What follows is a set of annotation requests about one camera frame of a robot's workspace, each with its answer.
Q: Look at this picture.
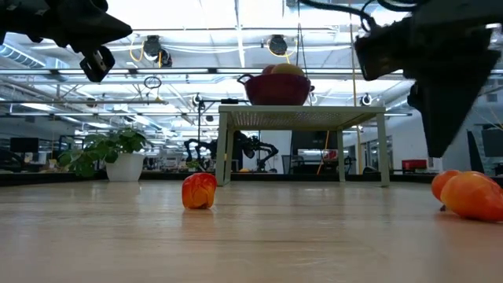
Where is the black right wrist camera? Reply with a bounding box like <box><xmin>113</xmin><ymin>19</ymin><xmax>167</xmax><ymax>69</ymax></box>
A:
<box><xmin>353</xmin><ymin>17</ymin><xmax>410</xmax><ymax>82</ymax></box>

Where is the small orange yellow pear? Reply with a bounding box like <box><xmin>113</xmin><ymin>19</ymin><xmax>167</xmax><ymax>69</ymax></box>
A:
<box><xmin>439</xmin><ymin>170</ymin><xmax>503</xmax><ymax>222</ymax></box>
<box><xmin>431</xmin><ymin>169</ymin><xmax>463</xmax><ymax>212</ymax></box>

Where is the pale green perforated shelf riser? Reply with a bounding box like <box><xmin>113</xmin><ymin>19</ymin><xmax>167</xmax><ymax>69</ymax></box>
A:
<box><xmin>214</xmin><ymin>104</ymin><xmax>391</xmax><ymax>188</ymax></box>

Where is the purple colander bowl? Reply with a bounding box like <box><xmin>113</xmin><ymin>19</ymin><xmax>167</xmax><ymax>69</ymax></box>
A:
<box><xmin>237</xmin><ymin>72</ymin><xmax>316</xmax><ymax>106</ymax></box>

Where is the black aluminium table frame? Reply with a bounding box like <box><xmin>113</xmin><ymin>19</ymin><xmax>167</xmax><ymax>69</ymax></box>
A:
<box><xmin>0</xmin><ymin>171</ymin><xmax>503</xmax><ymax>188</ymax></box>

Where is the dark desk monitor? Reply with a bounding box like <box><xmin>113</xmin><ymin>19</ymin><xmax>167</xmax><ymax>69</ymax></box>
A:
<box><xmin>9</xmin><ymin>136</ymin><xmax>40</xmax><ymax>154</ymax></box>

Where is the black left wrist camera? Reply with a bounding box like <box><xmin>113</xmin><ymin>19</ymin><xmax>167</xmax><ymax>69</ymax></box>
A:
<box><xmin>79</xmin><ymin>46</ymin><xmax>116</xmax><ymax>84</ymax></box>

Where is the red box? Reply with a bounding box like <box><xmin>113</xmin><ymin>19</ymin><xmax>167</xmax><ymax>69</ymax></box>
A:
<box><xmin>401</xmin><ymin>158</ymin><xmax>428</xmax><ymax>171</ymax></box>

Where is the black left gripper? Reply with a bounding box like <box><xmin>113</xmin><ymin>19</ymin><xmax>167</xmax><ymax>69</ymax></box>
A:
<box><xmin>35</xmin><ymin>0</ymin><xmax>133</xmax><ymax>54</ymax></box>

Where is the black wall monitor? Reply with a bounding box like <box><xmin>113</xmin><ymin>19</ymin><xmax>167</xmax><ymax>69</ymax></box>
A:
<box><xmin>482</xmin><ymin>127</ymin><xmax>503</xmax><ymax>159</ymax></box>

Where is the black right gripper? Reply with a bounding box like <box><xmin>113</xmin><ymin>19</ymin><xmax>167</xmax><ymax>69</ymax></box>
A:
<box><xmin>404</xmin><ymin>15</ymin><xmax>503</xmax><ymax>158</ymax></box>

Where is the small red orange pepper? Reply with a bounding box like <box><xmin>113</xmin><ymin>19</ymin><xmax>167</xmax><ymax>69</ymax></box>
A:
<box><xmin>181</xmin><ymin>172</ymin><xmax>218</xmax><ymax>210</ymax></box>

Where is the green potted plant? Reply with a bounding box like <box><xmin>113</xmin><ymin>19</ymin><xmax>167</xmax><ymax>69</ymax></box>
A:
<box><xmin>57</xmin><ymin>127</ymin><xmax>149</xmax><ymax>183</ymax></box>

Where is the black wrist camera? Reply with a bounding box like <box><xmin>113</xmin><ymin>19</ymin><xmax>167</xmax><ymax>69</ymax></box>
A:
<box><xmin>79</xmin><ymin>46</ymin><xmax>116</xmax><ymax>84</ymax></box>
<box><xmin>353</xmin><ymin>17</ymin><xmax>410</xmax><ymax>82</ymax></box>

